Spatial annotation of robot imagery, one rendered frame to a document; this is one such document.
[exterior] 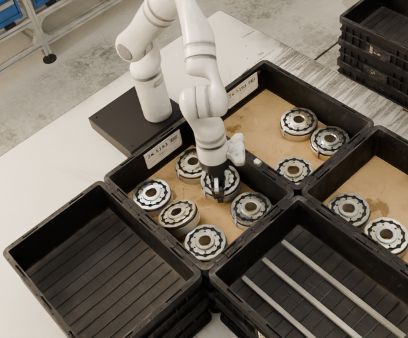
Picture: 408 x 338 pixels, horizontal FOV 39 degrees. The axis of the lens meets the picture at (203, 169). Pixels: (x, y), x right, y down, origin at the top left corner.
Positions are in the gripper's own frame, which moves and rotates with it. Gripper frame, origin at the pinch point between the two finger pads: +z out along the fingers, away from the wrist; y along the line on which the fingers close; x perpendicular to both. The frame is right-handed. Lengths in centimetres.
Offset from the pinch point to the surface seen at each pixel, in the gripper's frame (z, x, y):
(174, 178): 4.3, -13.1, -8.4
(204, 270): -5.3, -2.9, 26.1
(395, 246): 1.6, 40.0, 18.5
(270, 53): 17, 16, -73
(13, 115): 86, -120, -127
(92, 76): 86, -81, -153
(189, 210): -1.0, -7.7, 6.3
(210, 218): 4.4, -3.2, 5.5
